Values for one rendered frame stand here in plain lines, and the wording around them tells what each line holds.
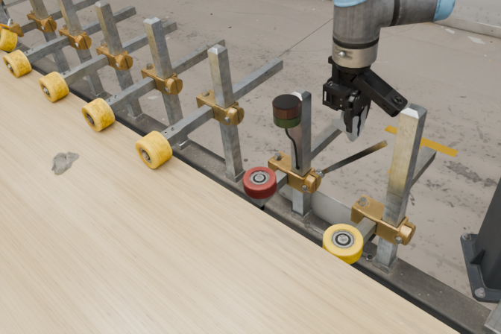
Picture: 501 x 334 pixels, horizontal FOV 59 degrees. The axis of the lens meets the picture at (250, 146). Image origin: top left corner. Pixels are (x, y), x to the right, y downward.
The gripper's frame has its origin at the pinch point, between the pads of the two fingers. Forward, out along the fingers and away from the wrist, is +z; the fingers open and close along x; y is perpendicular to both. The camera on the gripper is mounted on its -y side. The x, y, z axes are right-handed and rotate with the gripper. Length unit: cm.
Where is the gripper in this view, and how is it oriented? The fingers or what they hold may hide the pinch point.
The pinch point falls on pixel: (355, 138)
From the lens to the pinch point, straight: 105.5
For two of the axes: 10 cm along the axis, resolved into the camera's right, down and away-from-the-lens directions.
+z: 0.9, 7.6, 6.5
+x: -6.6, 5.3, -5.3
